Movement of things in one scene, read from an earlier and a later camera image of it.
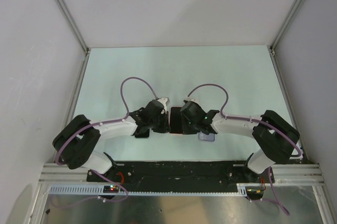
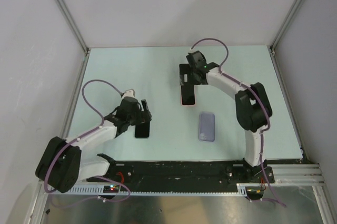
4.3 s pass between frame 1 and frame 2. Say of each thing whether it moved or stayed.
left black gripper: moved
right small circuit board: stayed
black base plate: stayed
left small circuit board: stayed
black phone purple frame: moved
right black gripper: moved
